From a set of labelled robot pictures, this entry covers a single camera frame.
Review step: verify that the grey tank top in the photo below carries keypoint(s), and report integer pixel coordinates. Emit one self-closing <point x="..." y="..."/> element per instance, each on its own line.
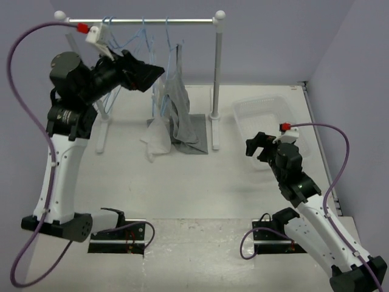
<point x="182" y="131"/>

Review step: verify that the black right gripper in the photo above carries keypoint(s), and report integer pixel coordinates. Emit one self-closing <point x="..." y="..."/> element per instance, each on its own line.
<point x="264" y="141"/>

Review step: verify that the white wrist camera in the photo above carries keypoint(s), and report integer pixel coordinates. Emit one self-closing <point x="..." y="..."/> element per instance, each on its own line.
<point x="289" y="134"/>
<point x="96" y="37"/>

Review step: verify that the blue wire hanger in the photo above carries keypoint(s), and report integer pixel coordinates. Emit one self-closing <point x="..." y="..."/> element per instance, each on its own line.
<point x="165" y="97"/>

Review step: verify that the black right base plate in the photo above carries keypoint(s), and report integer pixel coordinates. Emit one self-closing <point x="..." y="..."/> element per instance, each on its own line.
<point x="267" y="242"/>

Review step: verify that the blue empty hanger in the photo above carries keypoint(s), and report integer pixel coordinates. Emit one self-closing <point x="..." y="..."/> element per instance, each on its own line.
<point x="114" y="44"/>

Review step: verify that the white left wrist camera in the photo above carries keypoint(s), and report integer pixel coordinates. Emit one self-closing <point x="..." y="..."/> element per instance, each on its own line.
<point x="96" y="37"/>

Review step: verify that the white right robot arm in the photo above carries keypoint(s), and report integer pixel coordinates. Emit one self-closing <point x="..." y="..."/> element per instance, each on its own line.
<point x="311" y="223"/>

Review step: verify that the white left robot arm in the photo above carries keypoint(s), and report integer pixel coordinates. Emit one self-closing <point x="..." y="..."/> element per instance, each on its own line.
<point x="69" y="127"/>

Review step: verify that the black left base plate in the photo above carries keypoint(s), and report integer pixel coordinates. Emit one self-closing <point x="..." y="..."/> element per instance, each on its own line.
<point x="127" y="241"/>

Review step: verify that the white metal clothes rack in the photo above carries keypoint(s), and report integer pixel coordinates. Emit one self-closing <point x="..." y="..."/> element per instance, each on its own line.
<point x="218" y="21"/>

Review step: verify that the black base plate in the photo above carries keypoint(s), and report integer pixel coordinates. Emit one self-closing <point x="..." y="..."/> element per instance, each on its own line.
<point x="127" y="241"/>
<point x="267" y="242"/>

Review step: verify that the white tank top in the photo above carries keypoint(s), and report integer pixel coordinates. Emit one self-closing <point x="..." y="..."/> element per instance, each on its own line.
<point x="157" y="138"/>

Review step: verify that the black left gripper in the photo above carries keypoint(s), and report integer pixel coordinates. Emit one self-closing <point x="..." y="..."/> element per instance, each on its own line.
<point x="130" y="70"/>

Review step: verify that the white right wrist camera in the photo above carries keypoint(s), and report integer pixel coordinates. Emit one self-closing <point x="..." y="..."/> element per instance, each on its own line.
<point x="289" y="134"/>

